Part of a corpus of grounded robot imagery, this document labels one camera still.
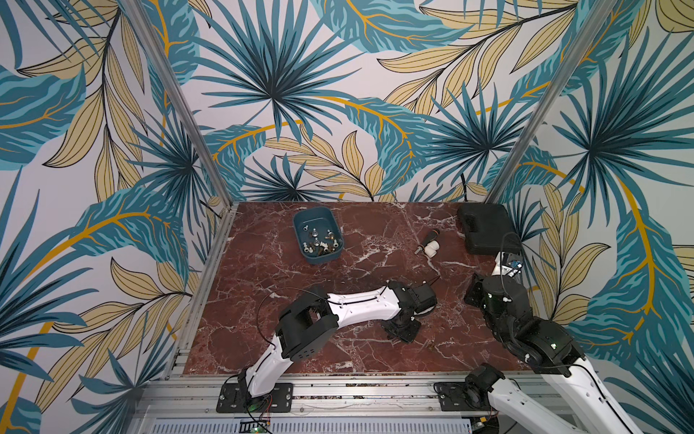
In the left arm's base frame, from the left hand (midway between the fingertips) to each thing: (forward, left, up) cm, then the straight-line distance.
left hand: (402, 341), depth 81 cm
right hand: (+9, -16, +23) cm, 30 cm away
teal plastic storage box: (+41, +29, -1) cm, 50 cm away
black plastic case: (+41, -37, +4) cm, 56 cm away
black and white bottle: (+36, -15, 0) cm, 38 cm away
